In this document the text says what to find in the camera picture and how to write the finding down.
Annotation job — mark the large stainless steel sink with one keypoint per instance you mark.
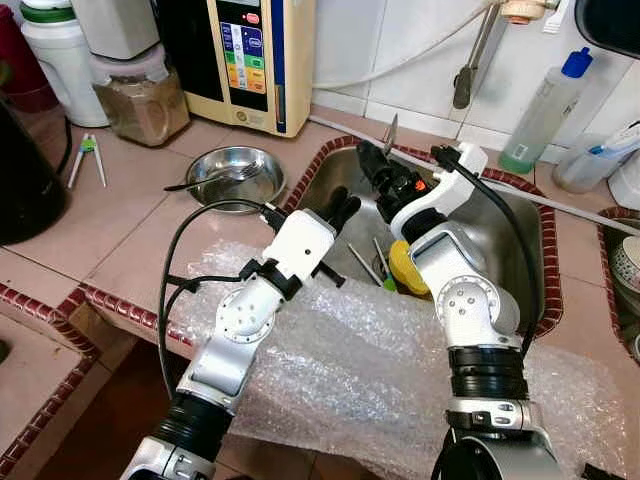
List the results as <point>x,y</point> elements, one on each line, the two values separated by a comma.
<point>500,230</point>

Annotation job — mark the glass jar with brown powder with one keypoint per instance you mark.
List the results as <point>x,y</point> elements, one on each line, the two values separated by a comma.
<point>145,115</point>

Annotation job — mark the dark red container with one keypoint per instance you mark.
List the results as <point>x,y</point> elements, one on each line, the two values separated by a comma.
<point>20,70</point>

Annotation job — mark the thin silver stick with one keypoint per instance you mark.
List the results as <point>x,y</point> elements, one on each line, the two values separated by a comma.
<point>362,262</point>

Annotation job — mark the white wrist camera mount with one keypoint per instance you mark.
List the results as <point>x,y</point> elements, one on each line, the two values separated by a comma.
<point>300,245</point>
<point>440,190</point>

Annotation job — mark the yellow plastic cup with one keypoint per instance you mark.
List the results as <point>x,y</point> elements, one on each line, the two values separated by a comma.
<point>408,270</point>

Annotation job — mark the stainless steel bowl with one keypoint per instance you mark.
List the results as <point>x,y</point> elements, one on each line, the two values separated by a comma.
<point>235,165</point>

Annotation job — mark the beige tap fitting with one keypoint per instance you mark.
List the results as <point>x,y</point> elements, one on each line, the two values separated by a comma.
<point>530,10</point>

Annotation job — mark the small steel sink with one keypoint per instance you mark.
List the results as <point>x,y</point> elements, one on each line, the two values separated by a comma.
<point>612,310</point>

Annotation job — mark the white green training chopsticks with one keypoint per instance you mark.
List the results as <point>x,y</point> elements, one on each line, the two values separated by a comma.
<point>88,145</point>

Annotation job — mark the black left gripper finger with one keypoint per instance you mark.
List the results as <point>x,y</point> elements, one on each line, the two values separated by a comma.
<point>330,205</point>
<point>350,212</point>

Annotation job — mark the thin silver metal utensil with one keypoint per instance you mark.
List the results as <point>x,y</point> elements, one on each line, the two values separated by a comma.
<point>392,135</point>

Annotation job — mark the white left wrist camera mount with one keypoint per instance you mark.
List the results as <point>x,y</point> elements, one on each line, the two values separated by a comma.
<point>300,245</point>

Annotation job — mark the clear bottle with blue cap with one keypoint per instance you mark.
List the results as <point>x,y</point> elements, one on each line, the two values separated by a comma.
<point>545,110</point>

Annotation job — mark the grey metal tap spout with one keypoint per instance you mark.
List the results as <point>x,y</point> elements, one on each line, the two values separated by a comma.
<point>468,80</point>

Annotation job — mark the white detergent bottle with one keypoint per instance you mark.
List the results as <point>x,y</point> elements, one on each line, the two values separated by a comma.
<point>628,185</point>

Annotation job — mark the beige water ionizer appliance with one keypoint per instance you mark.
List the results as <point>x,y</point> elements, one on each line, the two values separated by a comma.
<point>290,70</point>

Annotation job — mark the clear bubble wrap sheet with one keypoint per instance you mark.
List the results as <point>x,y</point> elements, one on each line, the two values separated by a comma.
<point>350,380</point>

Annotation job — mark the grey plastic container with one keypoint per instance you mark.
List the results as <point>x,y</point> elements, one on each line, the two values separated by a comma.
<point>115,30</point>

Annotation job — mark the black pan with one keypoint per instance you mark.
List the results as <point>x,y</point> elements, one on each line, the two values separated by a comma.
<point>610,25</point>

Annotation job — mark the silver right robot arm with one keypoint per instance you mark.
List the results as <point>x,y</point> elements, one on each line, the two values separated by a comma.
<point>470,300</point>

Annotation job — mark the white jug with green band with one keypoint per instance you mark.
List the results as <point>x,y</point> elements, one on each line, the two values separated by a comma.
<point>65,70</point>

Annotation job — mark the black pot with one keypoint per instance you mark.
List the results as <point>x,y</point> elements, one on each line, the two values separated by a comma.
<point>30,190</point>

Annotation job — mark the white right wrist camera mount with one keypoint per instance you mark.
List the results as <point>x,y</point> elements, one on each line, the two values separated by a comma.
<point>440,190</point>

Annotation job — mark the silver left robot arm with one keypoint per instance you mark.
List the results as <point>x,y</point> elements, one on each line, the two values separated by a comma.
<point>235,320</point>

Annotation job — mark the white patterned ceramic bowl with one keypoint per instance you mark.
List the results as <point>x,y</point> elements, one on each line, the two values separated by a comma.
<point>628,265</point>

